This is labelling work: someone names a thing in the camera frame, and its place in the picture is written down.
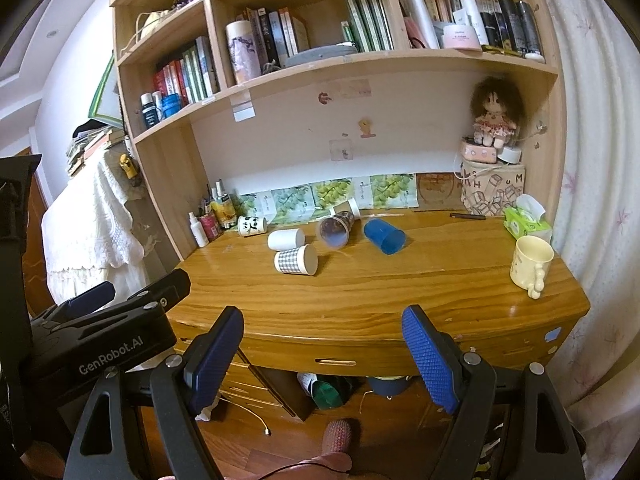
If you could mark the blue plastic cup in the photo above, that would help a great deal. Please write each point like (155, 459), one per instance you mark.
(385, 237)

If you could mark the checkered paper cup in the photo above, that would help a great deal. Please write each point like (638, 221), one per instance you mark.
(295, 260)

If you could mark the green framed picture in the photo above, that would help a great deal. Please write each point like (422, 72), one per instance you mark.
(106, 95)

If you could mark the white floral curtain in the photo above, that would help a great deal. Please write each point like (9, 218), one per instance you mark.
(595, 160)

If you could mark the wooden desk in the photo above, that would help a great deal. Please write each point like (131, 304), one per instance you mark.
(380, 290)

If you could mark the pale yellow mug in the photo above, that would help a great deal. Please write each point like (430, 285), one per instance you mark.
(530, 260)

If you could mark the panda print cup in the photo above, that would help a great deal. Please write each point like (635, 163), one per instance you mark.
(251, 225)

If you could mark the grey flat case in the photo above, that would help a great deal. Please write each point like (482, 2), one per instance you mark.
(320, 55)

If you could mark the small white bottle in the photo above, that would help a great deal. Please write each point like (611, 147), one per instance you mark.
(199, 232)

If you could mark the curly hair rag doll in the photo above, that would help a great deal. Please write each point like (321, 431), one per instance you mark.
(495, 110)

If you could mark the pink slipper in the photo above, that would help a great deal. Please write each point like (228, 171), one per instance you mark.
(341, 435)

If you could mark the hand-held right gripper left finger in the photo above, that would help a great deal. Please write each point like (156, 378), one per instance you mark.
(210, 365)

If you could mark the yellow toy figure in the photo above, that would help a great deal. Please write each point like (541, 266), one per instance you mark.
(128, 166)

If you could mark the white paper cup dark rim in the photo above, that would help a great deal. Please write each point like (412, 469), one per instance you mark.
(350, 206)

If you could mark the blue lidded jar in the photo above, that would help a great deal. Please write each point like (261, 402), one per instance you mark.
(170, 106)

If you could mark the red pen holder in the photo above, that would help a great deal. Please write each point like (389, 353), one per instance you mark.
(211, 225)

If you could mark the stack of old books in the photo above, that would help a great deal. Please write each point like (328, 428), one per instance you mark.
(92, 142)

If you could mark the pink cream jar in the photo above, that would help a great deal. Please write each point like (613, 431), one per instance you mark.
(461, 37)

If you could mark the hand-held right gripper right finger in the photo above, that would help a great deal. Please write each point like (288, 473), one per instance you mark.
(430, 360)

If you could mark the pink spotted box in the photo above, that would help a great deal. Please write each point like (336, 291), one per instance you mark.
(477, 151)

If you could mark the white round charger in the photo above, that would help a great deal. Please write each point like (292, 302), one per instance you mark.
(511, 155)

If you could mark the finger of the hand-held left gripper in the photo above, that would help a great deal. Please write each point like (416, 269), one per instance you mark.
(92, 297)
(165, 287)

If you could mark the green tissue pack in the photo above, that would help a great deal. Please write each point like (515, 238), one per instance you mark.
(525, 225)

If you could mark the row of red green books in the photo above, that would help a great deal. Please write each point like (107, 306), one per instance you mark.
(187, 72)

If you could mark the dark blue bin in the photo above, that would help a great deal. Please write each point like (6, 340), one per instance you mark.
(390, 385)

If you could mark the white printed tumbler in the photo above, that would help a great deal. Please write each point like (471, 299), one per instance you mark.
(242, 52)

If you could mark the plain white cup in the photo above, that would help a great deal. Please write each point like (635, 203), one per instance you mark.
(285, 239)

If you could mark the person's leg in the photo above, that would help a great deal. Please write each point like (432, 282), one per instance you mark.
(300, 467)

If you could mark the white lotion bottle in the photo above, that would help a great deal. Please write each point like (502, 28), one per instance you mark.
(472, 20)

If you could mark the yellow printed bottle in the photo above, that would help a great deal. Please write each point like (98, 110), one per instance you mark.
(224, 212)

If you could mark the letter print storage box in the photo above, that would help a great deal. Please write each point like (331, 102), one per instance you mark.
(492, 187)

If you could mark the wooden bookshelf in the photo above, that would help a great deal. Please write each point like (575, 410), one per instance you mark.
(165, 170)

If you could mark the row of dark books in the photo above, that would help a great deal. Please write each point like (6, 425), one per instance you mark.
(275, 35)

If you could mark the row of pale books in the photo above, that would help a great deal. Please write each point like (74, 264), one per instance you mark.
(435, 7)

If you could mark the wooden drawer cabinet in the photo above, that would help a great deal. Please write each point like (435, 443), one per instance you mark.
(250, 385)

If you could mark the green plastic bag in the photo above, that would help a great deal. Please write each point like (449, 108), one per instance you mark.
(327, 394)

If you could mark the dark pen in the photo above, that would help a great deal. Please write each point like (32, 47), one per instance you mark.
(467, 216)

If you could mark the black spray can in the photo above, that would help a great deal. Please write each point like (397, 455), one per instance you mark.
(530, 27)
(510, 25)

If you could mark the green leaf print paper strip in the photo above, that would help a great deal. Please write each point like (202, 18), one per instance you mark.
(325, 195)

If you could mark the white lace cloth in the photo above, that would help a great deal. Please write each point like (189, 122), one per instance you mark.
(95, 225)

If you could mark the brown cardboard sheet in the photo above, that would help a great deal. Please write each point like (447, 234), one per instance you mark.
(440, 191)

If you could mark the clear plastic cup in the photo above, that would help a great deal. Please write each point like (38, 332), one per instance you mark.
(332, 232)

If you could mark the woven straw bag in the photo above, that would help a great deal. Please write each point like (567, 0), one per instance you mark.
(152, 27)

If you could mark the dark small bottle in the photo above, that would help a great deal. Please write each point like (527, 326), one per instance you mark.
(149, 112)

